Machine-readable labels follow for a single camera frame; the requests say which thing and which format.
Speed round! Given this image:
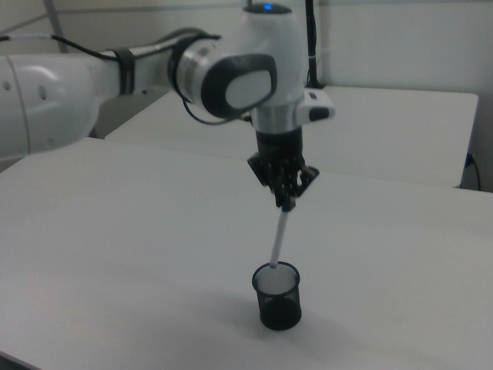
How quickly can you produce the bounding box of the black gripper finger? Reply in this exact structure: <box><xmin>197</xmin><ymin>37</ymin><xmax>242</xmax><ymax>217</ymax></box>
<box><xmin>286</xmin><ymin>163</ymin><xmax>321</xmax><ymax>211</ymax></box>
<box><xmin>246</xmin><ymin>153</ymin><xmax>288</xmax><ymax>210</ymax></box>

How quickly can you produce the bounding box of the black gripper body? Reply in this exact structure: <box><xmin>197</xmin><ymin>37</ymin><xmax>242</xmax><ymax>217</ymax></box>
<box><xmin>255</xmin><ymin>128</ymin><xmax>306</xmax><ymax>167</ymax></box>

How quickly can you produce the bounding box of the white marker with blue cap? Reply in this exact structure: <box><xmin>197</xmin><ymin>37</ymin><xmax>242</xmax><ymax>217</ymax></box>
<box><xmin>269</xmin><ymin>207</ymin><xmax>290</xmax><ymax>270</ymax></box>

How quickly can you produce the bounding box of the white table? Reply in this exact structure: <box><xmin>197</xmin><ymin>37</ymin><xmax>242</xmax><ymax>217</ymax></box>
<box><xmin>103</xmin><ymin>84</ymin><xmax>480</xmax><ymax>190</ymax></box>

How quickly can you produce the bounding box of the black clamped pole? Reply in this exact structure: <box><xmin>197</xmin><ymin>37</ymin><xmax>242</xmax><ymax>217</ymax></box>
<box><xmin>304</xmin><ymin>0</ymin><xmax>323</xmax><ymax>88</ymax></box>

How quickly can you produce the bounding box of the black mesh pen cup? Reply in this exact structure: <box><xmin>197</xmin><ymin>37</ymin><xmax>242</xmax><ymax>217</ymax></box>
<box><xmin>251</xmin><ymin>261</ymin><xmax>303</xmax><ymax>331</ymax></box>

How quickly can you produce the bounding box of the black cable with blue plug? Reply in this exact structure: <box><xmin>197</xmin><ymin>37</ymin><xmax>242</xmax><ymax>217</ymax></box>
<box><xmin>465</xmin><ymin>152</ymin><xmax>482</xmax><ymax>192</ymax></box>

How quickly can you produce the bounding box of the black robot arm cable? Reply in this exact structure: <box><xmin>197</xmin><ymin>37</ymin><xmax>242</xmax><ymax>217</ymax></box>
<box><xmin>0</xmin><ymin>32</ymin><xmax>253</xmax><ymax>126</ymax></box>

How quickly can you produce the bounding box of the grey slanted partition post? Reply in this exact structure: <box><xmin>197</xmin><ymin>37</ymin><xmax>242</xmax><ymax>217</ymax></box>
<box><xmin>42</xmin><ymin>0</ymin><xmax>69</xmax><ymax>54</ymax></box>

